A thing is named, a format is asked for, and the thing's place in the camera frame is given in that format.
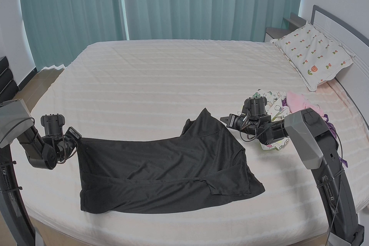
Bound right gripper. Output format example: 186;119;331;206
235;116;254;133

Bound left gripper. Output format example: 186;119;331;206
56;135;78;156

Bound black T-shirt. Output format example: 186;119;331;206
78;108;266;215

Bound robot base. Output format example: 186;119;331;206
326;225;365;246

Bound bed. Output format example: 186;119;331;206
22;4;369;245

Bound white printed pyjamas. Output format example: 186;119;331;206
239;89;292;151

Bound pink garment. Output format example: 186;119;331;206
284;91;323;117

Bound black chest of drawers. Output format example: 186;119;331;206
0;56;19;99

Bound grey bedside table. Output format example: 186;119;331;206
265;12;308;43

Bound purple garment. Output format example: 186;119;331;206
281;97;349;168

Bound white printed pillow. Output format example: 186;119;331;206
274;21;355;92

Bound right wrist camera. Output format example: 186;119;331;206
227;113;240;128

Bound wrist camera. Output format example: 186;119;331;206
227;113;240;128
65;127;82;143

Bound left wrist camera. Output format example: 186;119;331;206
65;127;82;143

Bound black cable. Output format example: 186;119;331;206
0;116;33;146
327;131;344;246

